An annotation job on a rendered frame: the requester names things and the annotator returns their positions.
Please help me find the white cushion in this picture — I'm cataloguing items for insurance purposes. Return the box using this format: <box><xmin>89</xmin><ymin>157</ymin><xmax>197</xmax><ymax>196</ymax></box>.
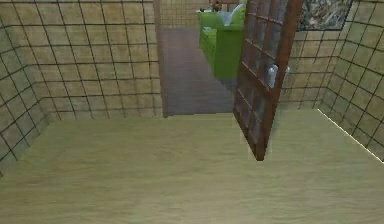
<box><xmin>218</xmin><ymin>3</ymin><xmax>245</xmax><ymax>27</ymax></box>

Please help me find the green sofa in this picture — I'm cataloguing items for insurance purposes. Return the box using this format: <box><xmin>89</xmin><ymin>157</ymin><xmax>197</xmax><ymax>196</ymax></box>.
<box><xmin>197</xmin><ymin>3</ymin><xmax>248</xmax><ymax>80</ymax></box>

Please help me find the brown glazed room door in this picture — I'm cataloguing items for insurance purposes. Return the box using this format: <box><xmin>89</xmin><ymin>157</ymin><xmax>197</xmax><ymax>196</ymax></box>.
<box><xmin>232</xmin><ymin>0</ymin><xmax>304</xmax><ymax>162</ymax></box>

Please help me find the framed wall picture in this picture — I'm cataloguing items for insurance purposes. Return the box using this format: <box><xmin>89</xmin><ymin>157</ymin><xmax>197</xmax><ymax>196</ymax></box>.
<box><xmin>297</xmin><ymin>0</ymin><xmax>354</xmax><ymax>32</ymax></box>

